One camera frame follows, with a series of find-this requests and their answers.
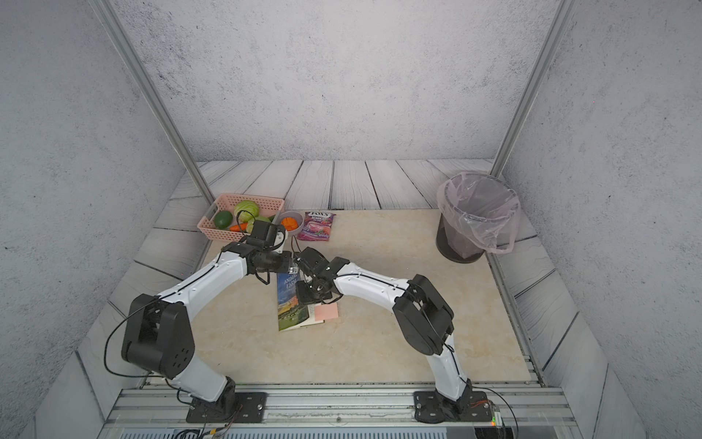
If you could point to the green cabbage front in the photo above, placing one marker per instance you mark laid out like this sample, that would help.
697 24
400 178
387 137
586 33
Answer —
250 224

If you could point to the left vertical aluminium post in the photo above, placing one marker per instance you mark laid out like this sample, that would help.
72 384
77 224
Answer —
124 47

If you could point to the pink plastic basket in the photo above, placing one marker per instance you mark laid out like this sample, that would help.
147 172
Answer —
268 207

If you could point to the black bin with plastic bag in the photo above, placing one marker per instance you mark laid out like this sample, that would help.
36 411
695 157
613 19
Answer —
479 214

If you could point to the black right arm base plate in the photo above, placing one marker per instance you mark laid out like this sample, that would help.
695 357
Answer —
433 408

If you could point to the silver aluminium frame rail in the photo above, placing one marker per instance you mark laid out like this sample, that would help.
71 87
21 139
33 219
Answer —
522 406

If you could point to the dark green avocado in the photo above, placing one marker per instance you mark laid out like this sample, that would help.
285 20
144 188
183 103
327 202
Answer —
223 219

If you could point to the pink sticky note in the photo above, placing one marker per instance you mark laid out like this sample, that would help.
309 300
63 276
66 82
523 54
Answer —
324 312

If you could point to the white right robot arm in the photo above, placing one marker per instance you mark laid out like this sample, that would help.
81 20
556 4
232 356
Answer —
424 317

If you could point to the purple snack packet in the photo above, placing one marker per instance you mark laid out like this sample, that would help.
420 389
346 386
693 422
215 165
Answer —
317 226

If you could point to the vertical aluminium post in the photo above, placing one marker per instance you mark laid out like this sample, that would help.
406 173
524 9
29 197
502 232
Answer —
539 72
124 47

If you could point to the green cabbage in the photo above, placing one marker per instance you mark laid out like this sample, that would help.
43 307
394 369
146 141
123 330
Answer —
250 224
246 211

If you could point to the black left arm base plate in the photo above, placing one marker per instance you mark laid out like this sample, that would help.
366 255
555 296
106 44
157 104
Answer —
240 408

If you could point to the blue Animal Farm book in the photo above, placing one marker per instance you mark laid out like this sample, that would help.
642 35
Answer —
291 314

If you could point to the small bowl with orange food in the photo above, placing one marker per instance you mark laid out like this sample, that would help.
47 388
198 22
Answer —
292 221

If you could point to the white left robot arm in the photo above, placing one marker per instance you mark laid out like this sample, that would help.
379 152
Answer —
158 334

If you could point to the green cabbage rear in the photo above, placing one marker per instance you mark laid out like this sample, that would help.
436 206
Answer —
246 211

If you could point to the right vertical aluminium post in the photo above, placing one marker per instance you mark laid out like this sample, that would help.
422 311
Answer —
539 72

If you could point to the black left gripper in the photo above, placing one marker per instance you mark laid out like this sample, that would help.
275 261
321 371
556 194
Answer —
287 262

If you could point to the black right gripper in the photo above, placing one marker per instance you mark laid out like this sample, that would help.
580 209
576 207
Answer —
303 299

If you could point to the orange carrot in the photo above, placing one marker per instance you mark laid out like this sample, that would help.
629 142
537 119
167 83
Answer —
239 227

